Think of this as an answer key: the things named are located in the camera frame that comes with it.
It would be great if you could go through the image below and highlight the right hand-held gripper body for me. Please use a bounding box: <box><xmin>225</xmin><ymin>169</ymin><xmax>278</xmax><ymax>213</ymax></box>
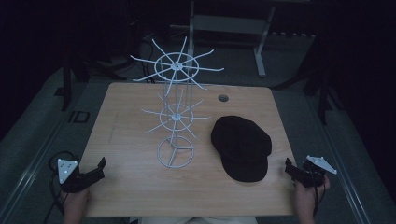
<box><xmin>293</xmin><ymin>155</ymin><xmax>338</xmax><ymax>189</ymax></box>

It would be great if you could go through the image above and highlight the white wire hat rack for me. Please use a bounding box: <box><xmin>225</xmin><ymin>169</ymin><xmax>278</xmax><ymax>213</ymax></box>
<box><xmin>129</xmin><ymin>35</ymin><xmax>225</xmax><ymax>169</ymax></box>

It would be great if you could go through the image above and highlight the black metal stand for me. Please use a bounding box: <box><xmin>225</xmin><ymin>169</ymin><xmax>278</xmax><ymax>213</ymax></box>
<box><xmin>61</xmin><ymin>52</ymin><xmax>120</xmax><ymax>112</ymax></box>
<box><xmin>274</xmin><ymin>34</ymin><xmax>345</xmax><ymax>126</ymax></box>

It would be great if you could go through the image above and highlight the black rectangular floor bracket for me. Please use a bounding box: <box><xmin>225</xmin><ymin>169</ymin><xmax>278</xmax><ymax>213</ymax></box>
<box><xmin>67</xmin><ymin>110</ymin><xmax>92</xmax><ymax>124</ymax></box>

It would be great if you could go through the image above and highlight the black newsboy cap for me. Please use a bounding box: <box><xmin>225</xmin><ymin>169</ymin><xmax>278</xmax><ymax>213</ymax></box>
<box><xmin>210</xmin><ymin>115</ymin><xmax>273</xmax><ymax>183</ymax></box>

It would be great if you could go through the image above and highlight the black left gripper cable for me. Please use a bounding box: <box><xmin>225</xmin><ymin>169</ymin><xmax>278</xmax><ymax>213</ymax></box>
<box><xmin>42</xmin><ymin>150</ymin><xmax>78</xmax><ymax>224</ymax></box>

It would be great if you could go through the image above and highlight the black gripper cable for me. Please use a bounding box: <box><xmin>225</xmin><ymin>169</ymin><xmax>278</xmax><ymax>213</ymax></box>
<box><xmin>42</xmin><ymin>150</ymin><xmax>78</xmax><ymax>224</ymax></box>
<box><xmin>312</xmin><ymin>182</ymin><xmax>327</xmax><ymax>217</ymax></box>

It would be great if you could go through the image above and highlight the person's right hand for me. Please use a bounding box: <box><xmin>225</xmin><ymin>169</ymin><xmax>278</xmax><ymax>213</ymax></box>
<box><xmin>294</xmin><ymin>175</ymin><xmax>331</xmax><ymax>217</ymax></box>

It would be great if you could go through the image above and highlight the grey metal desk frame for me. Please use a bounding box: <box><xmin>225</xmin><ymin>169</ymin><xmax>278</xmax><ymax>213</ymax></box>
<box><xmin>169</xmin><ymin>0</ymin><xmax>312</xmax><ymax>78</ymax></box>

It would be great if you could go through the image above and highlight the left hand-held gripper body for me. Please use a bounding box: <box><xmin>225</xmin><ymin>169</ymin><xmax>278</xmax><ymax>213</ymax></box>
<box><xmin>57</xmin><ymin>158</ymin><xmax>101</xmax><ymax>194</ymax></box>

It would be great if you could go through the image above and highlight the person's left hand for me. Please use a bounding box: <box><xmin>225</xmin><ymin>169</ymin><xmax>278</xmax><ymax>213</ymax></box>
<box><xmin>61</xmin><ymin>188</ymin><xmax>92</xmax><ymax>217</ymax></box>

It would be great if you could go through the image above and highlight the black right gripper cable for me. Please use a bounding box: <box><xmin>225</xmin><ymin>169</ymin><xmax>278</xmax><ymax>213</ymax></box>
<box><xmin>312</xmin><ymin>182</ymin><xmax>327</xmax><ymax>217</ymax></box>

